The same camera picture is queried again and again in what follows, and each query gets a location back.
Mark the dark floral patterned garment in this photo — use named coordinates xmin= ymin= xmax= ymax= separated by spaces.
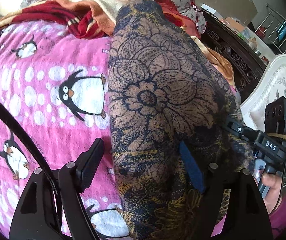
xmin=108 ymin=0 xmax=254 ymax=239

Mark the black cable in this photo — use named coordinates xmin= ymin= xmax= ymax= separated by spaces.
xmin=0 ymin=89 xmax=64 ymax=230

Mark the red yellow checkered blanket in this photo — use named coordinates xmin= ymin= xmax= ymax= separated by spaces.
xmin=0 ymin=0 xmax=235 ymax=86

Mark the maroon sleeve forearm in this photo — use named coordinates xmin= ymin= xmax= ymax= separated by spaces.
xmin=268 ymin=194 xmax=286 ymax=240

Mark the white ornate chair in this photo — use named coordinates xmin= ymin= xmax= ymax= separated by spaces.
xmin=240 ymin=54 xmax=286 ymax=188

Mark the pink penguin blanket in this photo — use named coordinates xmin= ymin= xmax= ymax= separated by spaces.
xmin=0 ymin=19 xmax=241 ymax=240

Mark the dark carved wooden headboard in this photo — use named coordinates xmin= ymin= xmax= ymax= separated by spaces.
xmin=201 ymin=10 xmax=266 ymax=102

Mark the person's right hand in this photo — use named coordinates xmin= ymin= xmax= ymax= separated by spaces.
xmin=260 ymin=172 xmax=282 ymax=214

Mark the metal railing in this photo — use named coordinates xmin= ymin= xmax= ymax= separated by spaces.
xmin=254 ymin=3 xmax=286 ymax=55

